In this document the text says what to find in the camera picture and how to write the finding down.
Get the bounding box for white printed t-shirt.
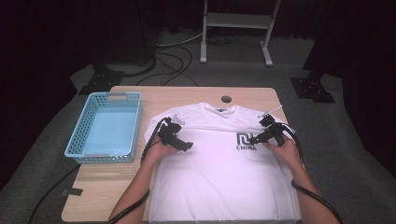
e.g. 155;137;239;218
143;102;303;224

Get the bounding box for light blue plastic basket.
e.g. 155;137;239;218
64;91;143;165

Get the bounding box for dark tape strip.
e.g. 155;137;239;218
61;187;84;197

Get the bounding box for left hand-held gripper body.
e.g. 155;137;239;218
157;115;189;151

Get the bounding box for person's left hand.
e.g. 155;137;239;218
141;139;180;168

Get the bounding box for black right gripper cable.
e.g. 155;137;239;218
280;121;344;224

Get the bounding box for white metal stand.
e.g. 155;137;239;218
199;0;282;67

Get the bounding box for white floor cable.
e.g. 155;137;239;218
155;32;204;49

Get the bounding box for black stand base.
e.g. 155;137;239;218
78;62;125;96
290;76;336;105

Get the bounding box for thin black floor cables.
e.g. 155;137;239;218
134;45;200;88

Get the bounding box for person's right hand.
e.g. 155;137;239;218
262;135;304;172

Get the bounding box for thick black floor cable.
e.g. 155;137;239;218
106;54;157;78

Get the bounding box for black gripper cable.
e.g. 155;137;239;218
106;117;173;224
280;121;344;224

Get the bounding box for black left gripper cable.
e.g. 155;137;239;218
106;117;173;224

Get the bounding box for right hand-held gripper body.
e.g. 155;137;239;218
257;105;286;147

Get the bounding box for black cable beside table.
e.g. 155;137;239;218
27;163;82;224

